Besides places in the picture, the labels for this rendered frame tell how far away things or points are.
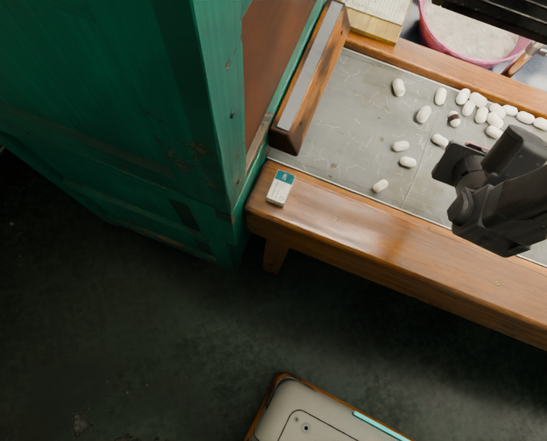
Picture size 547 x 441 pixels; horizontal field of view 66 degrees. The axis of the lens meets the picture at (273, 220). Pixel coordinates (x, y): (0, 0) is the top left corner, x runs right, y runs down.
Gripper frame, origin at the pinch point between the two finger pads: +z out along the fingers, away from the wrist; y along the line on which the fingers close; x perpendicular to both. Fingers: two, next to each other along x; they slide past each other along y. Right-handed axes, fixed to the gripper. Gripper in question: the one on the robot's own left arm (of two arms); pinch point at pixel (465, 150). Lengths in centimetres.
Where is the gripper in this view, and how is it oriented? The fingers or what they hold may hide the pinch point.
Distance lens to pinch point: 79.8
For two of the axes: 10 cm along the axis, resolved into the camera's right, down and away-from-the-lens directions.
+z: 2.5, -5.1, 8.2
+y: -9.3, -3.7, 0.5
